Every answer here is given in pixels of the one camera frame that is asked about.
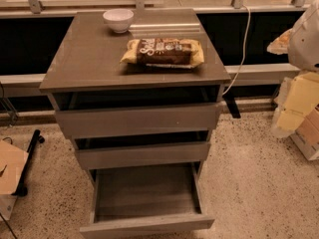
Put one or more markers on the grey top drawer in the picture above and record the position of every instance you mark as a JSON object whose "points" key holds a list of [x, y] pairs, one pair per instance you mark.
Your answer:
{"points": [[135, 121]]}

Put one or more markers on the black stand leg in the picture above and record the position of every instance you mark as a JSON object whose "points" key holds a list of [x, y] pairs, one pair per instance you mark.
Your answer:
{"points": [[22, 189]]}

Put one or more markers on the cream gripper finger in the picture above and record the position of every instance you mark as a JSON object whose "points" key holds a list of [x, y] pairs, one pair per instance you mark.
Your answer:
{"points": [[280, 45], [297, 98]]}

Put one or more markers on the brown yellow chip bag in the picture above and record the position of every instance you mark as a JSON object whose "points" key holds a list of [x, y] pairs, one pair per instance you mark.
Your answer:
{"points": [[164, 53]]}

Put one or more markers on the white ceramic bowl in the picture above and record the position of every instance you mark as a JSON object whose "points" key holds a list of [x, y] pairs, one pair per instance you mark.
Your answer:
{"points": [[119, 20]]}

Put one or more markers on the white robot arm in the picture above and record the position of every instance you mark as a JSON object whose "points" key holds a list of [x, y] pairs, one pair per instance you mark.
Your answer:
{"points": [[303, 48]]}

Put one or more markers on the cardboard sheet left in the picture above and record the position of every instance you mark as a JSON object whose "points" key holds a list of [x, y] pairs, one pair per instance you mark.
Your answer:
{"points": [[12, 163]]}

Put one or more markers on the grey middle drawer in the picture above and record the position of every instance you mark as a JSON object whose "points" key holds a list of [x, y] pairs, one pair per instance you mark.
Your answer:
{"points": [[143, 155]]}

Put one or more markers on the black bracket behind cabinet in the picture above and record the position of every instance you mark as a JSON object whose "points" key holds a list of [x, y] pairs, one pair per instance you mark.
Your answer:
{"points": [[232, 105]]}

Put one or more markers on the grey drawer cabinet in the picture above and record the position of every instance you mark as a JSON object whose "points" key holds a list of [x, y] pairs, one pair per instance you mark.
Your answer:
{"points": [[87, 74]]}

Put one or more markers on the cardboard box right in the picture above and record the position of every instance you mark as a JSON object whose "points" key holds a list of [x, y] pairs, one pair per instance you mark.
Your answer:
{"points": [[306, 137]]}

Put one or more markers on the grey open bottom drawer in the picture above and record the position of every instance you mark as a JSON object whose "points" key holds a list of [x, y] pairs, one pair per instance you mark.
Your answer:
{"points": [[146, 200]]}

